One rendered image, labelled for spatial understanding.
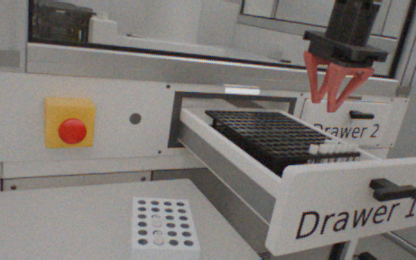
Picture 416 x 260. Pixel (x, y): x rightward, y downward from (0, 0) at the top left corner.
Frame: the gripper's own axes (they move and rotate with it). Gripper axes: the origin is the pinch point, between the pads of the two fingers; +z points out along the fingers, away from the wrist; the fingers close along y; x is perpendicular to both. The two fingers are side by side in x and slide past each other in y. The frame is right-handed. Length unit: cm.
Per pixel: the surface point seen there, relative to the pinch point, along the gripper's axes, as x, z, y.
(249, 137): -7.2, 8.5, -6.0
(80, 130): -31.7, 10.1, -14.2
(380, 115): 42.5, 12.2, -19.4
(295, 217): -12.2, 8.8, 12.4
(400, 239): 150, 108, -50
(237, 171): -12.6, 10.4, 0.2
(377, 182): -0.8, 5.2, 13.0
